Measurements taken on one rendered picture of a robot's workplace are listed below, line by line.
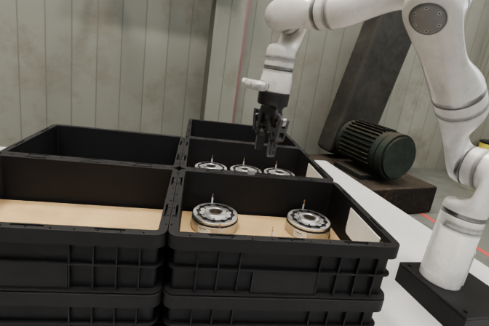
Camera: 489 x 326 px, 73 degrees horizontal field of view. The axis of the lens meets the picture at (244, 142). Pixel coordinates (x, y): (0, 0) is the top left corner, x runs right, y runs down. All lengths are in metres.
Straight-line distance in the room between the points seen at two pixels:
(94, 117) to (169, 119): 0.75
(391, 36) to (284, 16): 3.12
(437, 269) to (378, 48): 3.00
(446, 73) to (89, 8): 3.28
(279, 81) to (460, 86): 0.35
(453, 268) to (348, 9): 0.62
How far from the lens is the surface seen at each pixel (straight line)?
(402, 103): 4.86
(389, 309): 0.90
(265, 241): 0.55
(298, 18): 0.74
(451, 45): 0.64
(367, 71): 3.66
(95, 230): 0.55
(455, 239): 0.90
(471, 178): 0.88
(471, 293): 0.99
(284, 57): 0.77
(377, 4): 0.70
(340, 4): 0.70
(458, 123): 0.75
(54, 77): 3.68
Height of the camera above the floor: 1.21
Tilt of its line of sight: 15 degrees down
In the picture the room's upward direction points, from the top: 8 degrees clockwise
